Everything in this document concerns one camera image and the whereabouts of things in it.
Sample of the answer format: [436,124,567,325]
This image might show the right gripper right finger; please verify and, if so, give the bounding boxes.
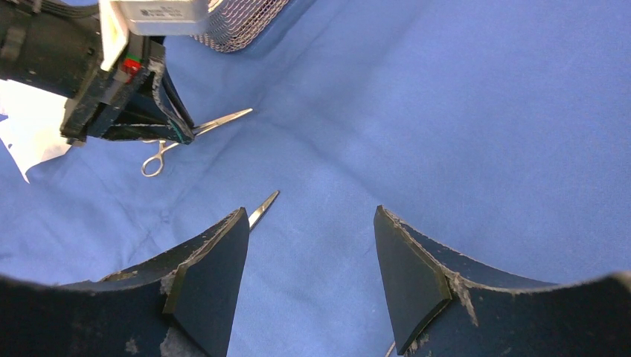
[374,206,630,356]

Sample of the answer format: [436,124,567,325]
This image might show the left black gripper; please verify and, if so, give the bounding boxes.
[1,1,194,144]

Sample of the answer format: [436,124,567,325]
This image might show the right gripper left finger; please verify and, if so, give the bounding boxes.
[1,208,250,356]

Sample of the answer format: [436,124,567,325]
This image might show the steel surgical scissors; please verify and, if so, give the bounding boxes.
[141,108,254,178]

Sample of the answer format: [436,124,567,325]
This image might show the metal mesh tray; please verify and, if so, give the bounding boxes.
[192,0,289,53]

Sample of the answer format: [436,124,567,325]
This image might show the steel hemostat forceps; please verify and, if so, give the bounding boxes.
[249,190,280,231]

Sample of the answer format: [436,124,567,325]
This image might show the blue surgical wrap cloth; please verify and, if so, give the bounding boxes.
[1,1,630,356]

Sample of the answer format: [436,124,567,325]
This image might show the steel tweezers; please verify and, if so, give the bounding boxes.
[385,341,396,357]

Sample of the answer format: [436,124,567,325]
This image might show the white sterile packet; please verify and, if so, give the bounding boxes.
[1,80,71,181]

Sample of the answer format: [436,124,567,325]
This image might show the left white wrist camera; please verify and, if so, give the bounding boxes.
[97,0,210,71]

